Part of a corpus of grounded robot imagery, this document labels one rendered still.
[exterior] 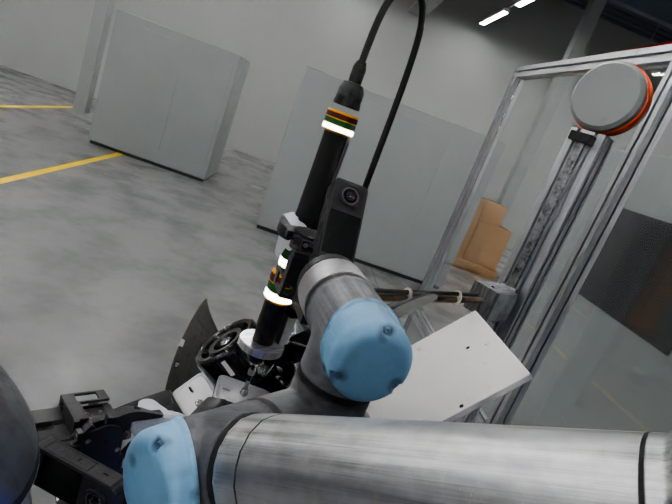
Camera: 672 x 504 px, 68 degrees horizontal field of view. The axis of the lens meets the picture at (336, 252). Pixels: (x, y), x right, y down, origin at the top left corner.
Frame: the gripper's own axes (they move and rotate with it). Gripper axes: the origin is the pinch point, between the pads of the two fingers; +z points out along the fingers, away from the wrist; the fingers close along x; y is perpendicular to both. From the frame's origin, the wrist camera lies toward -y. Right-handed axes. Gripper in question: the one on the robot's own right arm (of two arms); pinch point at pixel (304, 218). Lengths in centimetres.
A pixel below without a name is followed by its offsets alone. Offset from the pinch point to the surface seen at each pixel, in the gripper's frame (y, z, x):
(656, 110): -41, 26, 76
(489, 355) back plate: 14.8, 1.1, 42.2
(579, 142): -28, 27, 61
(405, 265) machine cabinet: 132, 490, 287
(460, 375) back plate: 19.8, 0.6, 37.9
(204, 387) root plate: 35.4, 7.1, -4.4
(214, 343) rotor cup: 28.4, 10.1, -4.7
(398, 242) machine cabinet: 106, 494, 267
